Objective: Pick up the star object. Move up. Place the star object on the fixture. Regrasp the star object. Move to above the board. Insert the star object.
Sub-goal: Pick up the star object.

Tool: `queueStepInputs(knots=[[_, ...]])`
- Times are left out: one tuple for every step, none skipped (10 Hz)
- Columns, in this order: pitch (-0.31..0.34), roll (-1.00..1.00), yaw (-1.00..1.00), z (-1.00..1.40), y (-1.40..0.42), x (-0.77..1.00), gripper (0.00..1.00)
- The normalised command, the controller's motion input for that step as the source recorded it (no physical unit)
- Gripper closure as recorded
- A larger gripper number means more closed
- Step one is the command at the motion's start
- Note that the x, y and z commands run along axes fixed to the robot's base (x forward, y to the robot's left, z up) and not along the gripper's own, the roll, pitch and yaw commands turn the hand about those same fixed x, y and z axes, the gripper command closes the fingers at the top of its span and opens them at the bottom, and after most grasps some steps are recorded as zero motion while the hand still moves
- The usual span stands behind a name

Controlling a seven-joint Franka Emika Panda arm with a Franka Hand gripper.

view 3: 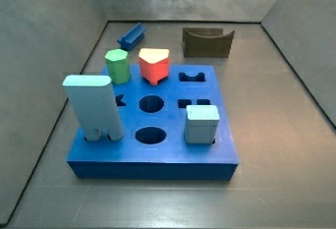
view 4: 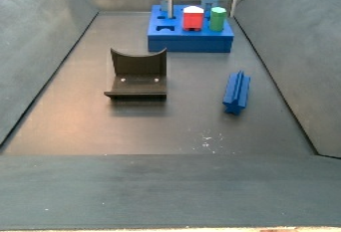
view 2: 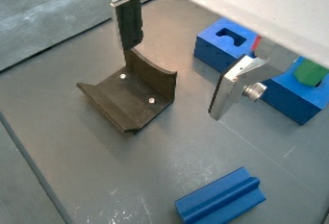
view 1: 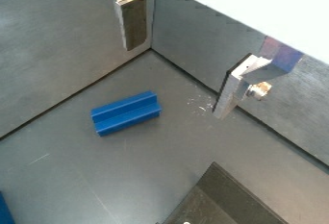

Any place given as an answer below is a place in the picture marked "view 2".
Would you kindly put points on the wrist-2 gripper left finger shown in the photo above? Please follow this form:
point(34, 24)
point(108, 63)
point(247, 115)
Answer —
point(128, 15)

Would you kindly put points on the wrist-2 gripper right finger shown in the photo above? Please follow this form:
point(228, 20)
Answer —
point(243, 79)

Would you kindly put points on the blue star prism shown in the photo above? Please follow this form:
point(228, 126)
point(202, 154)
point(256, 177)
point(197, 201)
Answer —
point(223, 200)

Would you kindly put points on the blue shape sorter board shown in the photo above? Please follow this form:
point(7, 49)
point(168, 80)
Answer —
point(224, 42)

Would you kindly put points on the black curved fixture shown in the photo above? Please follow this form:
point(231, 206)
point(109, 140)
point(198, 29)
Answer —
point(136, 94)

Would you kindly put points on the red pentagon peg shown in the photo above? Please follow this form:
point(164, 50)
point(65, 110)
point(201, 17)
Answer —
point(255, 45)

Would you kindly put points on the green hexagonal peg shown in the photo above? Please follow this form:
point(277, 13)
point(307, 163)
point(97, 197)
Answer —
point(309, 72)

